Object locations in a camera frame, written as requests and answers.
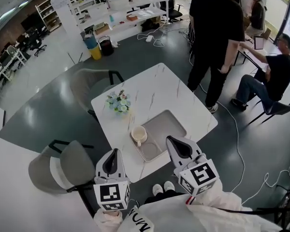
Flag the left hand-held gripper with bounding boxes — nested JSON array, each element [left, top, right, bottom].
[[93, 148, 131, 213]]

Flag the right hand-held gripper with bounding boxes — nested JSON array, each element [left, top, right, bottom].
[[165, 135, 220, 197]]

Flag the grey divided tray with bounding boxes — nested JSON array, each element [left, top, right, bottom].
[[130, 109, 188, 163]]

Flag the cream cup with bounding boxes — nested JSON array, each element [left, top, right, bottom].
[[130, 125, 148, 147]]

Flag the person's right forearm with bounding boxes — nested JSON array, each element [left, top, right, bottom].
[[195, 177, 243, 209]]

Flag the person's left forearm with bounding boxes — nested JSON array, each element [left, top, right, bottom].
[[93, 208, 124, 232]]

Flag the person's right white shoe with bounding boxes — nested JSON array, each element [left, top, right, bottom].
[[163, 180, 176, 192]]

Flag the person's white shoe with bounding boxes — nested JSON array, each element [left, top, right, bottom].
[[152, 183, 165, 196], [163, 180, 176, 192]]

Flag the person's left white shoe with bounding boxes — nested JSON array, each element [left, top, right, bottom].
[[152, 183, 165, 196]]

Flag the grey upholstered chair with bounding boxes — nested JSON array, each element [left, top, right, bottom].
[[69, 68, 125, 122], [28, 139, 95, 195]]

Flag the person's black trousers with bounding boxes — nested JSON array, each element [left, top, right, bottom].
[[144, 188, 187, 205]]

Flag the person's white jacket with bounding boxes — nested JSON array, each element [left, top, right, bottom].
[[125, 193, 284, 232]]

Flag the potted blue and white flowers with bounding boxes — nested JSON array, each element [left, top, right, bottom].
[[105, 88, 132, 116]]

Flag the dark grey chair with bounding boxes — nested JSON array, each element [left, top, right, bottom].
[[248, 97, 290, 126]]

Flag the yellow waste bin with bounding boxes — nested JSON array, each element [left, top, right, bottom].
[[87, 43, 102, 60]]

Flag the black waste bin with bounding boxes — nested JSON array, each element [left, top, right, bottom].
[[97, 35, 115, 57]]

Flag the blue waste bin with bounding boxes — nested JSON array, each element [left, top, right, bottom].
[[83, 31, 98, 50]]

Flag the open laptop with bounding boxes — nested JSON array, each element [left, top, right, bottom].
[[253, 35, 266, 51]]

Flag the cardboard box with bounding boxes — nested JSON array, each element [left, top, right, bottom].
[[93, 22, 111, 36]]

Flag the black office chair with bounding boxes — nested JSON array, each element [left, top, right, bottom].
[[159, 0, 184, 24], [29, 30, 48, 57]]

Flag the large white storage shelf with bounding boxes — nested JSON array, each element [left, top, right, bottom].
[[67, 0, 170, 37]]

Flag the white office desk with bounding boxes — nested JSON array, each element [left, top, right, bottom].
[[0, 46, 28, 98]]

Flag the small white shelf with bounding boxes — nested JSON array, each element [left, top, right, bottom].
[[35, 0, 63, 33]]

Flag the white floor cable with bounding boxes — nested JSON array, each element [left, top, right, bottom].
[[188, 52, 246, 193]]

